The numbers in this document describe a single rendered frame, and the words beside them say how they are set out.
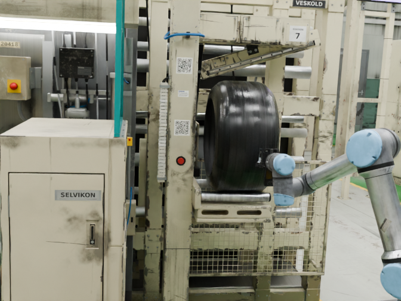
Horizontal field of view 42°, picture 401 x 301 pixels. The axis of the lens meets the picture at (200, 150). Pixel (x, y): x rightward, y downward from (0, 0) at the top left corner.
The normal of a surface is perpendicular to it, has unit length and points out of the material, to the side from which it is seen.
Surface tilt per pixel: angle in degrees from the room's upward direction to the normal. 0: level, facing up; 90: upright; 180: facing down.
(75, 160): 90
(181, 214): 90
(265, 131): 76
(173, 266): 90
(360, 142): 83
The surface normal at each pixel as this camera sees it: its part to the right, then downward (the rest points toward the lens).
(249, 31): 0.13, 0.16
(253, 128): 0.14, -0.14
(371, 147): -0.73, -0.04
